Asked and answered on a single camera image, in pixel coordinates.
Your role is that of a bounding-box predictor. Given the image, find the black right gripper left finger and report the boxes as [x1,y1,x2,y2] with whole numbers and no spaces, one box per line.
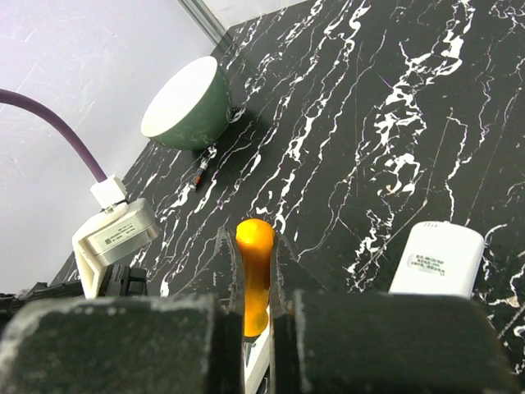
[1,228,245,393]

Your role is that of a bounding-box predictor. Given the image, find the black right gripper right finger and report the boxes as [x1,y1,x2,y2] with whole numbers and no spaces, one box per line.
[268,235,520,393]

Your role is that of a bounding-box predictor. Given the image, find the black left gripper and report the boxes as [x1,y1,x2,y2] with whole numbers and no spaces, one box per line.
[1,264,148,312]

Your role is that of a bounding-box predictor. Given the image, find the black battery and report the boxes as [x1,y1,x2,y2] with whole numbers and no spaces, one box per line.
[189,158,209,191]

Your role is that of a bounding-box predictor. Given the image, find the white remote black batteries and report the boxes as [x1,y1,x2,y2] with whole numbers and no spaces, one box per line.
[389,221,485,299]

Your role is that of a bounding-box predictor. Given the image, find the white remote blue battery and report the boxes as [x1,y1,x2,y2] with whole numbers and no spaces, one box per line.
[244,325,270,394]

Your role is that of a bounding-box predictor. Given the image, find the cream ceramic bowl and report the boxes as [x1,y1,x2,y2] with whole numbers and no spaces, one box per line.
[140,56,232,151]

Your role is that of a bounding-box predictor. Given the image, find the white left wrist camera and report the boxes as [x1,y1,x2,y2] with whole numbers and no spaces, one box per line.
[72,198,160,299]

